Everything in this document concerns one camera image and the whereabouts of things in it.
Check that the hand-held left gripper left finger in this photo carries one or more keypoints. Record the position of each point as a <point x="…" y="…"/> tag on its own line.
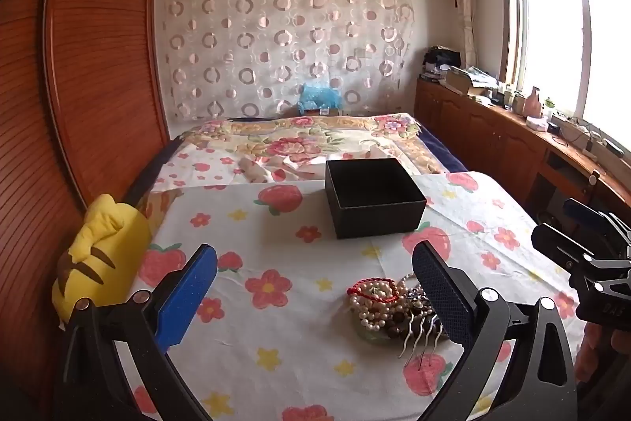
<point x="185" y="297"/>

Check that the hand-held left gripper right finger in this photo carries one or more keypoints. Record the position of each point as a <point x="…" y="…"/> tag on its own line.
<point x="443" y="297"/>

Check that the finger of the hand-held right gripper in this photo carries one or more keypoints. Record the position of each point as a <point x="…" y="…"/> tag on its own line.
<point x="557" y="241"/>
<point x="594" y="216"/>

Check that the silver hair comb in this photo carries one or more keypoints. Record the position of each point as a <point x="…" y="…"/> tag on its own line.
<point x="424" y="332"/>

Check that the black cardboard box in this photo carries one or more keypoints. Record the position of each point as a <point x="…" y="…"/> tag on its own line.
<point x="374" y="209"/>

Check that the red patterned cloth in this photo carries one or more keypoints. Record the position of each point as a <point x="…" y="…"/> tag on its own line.
<point x="591" y="352"/>

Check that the yellow striped plush toy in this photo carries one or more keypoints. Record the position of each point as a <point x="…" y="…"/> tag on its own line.
<point x="101" y="248"/>

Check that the pink bottle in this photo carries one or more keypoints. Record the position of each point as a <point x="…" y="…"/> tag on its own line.
<point x="532" y="103"/>

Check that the wooden low cabinet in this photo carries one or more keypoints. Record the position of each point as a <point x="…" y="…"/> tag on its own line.
<point x="483" y="135"/>

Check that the dark blue mattress cover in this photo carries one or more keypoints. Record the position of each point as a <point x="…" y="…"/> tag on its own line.
<point x="441" y="152"/>

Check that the wooden framed window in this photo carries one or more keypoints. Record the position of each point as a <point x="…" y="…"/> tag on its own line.
<point x="567" y="36"/>

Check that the floral blanket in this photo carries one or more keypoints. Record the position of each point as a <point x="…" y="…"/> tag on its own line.
<point x="296" y="145"/>

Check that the dark folded clothing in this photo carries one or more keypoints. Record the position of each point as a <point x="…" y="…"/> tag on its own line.
<point x="441" y="57"/>

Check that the blue plush toy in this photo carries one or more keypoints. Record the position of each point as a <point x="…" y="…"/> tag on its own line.
<point x="318" y="95"/>

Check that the circle patterned wall cloth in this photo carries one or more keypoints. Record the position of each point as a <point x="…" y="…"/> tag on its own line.
<point x="276" y="36"/>

